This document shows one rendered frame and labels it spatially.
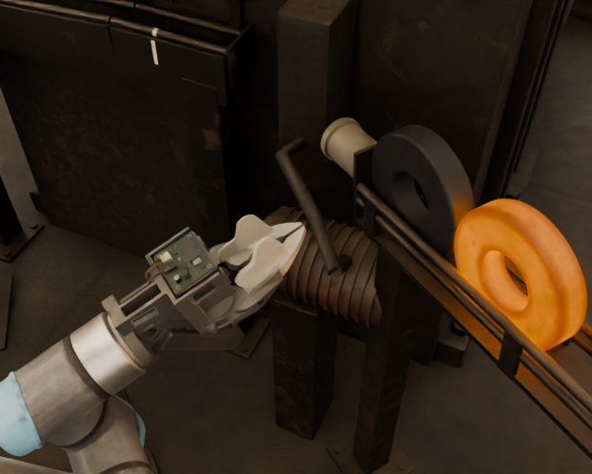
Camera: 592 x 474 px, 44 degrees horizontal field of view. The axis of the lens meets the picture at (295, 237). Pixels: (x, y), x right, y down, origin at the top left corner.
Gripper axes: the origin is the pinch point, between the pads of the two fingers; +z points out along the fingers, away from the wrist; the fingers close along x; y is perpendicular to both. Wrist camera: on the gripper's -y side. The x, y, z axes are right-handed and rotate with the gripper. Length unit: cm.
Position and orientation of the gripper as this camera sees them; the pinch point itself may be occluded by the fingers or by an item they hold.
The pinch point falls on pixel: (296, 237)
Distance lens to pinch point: 77.2
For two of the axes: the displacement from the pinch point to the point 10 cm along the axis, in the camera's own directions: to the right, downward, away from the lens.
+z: 8.2, -5.7, 1.0
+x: -5.1, -6.4, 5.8
